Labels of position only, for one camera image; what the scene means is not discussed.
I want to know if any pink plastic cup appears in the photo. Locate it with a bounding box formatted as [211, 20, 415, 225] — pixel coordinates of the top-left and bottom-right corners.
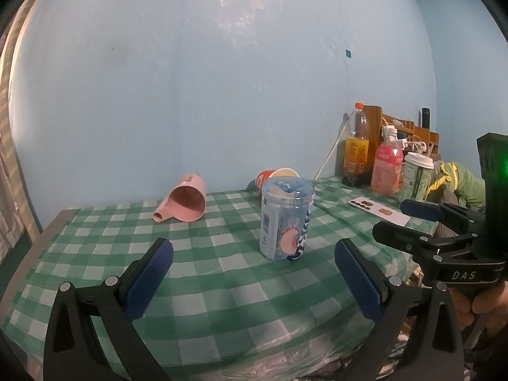
[153, 173, 207, 223]

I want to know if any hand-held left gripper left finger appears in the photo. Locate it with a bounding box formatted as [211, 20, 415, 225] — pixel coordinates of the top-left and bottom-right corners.
[43, 238, 175, 381]

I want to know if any green jacket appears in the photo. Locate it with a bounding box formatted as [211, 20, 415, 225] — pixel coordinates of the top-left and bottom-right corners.
[432, 161, 487, 212]

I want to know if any patterned curtain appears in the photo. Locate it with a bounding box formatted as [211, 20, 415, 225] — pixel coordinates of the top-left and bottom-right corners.
[0, 0, 44, 271]

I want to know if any red paper cup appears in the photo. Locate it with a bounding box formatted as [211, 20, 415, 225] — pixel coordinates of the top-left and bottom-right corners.
[256, 167, 301, 196]

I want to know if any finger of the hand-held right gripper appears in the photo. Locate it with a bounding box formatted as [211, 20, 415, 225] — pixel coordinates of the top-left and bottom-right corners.
[372, 221, 476, 255]
[400, 199, 484, 236]

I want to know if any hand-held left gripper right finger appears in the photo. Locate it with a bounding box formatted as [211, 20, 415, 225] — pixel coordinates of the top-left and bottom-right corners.
[334, 238, 465, 381]

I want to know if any green paper cup white lid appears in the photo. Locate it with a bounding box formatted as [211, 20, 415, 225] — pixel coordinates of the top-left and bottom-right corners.
[402, 151, 436, 204]

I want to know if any person's right hand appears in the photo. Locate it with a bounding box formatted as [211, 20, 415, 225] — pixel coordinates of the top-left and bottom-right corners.
[449, 281, 508, 337]

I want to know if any white cable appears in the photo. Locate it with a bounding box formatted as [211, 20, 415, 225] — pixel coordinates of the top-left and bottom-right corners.
[315, 113, 351, 182]

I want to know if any white smartphone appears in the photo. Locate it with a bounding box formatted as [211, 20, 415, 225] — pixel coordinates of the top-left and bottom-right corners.
[348, 197, 412, 226]

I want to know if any orange soda bottle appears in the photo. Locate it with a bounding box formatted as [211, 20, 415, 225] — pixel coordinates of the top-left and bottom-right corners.
[343, 103, 370, 186]

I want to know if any clear plastic cup blue label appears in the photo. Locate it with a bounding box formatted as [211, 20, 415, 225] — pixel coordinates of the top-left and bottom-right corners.
[259, 176, 316, 262]

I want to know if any green checked tablecloth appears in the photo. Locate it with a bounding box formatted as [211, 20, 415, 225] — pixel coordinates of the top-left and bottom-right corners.
[0, 177, 439, 381]

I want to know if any pink drink bottle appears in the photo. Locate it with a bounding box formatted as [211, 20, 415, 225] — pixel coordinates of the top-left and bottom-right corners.
[371, 143, 404, 195]

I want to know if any wooden desk rack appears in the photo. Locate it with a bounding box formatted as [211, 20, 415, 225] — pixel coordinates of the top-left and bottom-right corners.
[362, 105, 440, 164]

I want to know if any white charger plug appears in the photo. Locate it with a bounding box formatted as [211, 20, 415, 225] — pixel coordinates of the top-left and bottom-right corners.
[381, 124, 428, 154]

